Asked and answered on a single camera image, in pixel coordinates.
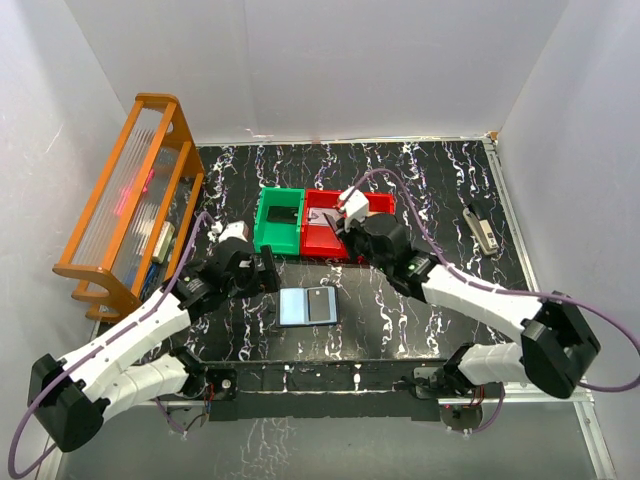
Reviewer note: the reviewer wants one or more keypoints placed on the black silver stapler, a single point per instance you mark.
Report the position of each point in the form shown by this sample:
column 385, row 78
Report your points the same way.
column 479, row 223

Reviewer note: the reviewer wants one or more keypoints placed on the dark grey credit card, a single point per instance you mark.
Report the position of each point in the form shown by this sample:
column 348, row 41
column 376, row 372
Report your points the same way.
column 283, row 214

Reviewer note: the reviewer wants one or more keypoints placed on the red double plastic bin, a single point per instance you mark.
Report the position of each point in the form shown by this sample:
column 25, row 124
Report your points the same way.
column 317, row 239

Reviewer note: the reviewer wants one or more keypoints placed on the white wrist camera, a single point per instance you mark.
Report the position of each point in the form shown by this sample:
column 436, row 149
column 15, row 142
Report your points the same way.
column 234, row 230
column 353, row 205

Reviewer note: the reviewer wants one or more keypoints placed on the black VIP credit card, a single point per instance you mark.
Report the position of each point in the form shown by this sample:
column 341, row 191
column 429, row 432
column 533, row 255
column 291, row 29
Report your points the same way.
column 322, row 305

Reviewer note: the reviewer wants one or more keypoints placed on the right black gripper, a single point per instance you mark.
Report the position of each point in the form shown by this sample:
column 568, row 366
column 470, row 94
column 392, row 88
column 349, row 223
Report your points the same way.
column 345, row 230

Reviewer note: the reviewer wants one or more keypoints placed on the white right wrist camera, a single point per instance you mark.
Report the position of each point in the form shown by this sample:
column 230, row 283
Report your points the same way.
column 353, row 205

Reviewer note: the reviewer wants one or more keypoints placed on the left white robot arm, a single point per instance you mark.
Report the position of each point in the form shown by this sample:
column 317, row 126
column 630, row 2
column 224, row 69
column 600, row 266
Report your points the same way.
column 72, row 397

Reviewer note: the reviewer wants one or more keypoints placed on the white eraser box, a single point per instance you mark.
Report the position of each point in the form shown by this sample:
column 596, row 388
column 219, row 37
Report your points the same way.
column 163, row 243

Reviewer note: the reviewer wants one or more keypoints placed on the wooden shelf rack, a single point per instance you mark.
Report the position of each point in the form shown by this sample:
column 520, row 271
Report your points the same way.
column 153, row 174

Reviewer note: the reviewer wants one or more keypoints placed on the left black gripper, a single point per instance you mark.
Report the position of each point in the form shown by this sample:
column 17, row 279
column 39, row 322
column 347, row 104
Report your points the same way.
column 260, row 270

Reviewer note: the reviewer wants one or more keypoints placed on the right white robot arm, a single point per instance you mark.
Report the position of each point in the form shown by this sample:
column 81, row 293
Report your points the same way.
column 550, row 344

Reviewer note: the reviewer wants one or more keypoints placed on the green plastic bin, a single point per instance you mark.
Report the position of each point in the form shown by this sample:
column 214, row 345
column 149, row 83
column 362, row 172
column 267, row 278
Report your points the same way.
column 283, row 239

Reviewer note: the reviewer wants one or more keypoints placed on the silver credit card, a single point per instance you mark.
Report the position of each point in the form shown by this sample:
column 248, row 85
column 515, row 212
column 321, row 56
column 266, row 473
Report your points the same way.
column 315, row 216

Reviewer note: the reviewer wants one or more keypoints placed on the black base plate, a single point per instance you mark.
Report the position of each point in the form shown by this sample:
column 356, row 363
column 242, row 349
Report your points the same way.
column 413, row 389

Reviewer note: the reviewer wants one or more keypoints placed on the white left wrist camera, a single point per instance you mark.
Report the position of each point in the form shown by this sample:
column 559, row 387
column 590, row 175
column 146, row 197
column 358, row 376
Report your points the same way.
column 234, row 230

